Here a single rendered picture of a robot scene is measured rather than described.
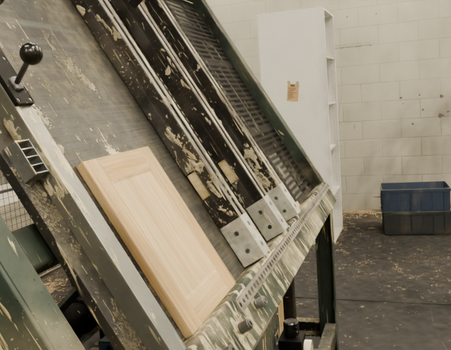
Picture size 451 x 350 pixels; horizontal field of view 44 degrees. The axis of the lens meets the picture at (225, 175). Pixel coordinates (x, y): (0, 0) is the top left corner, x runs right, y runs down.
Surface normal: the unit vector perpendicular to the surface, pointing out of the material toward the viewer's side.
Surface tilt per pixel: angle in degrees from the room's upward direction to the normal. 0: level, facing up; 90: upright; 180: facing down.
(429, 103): 90
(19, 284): 59
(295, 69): 90
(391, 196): 90
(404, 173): 90
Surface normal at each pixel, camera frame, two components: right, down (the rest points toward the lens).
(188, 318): 0.79, -0.53
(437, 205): -0.24, 0.15
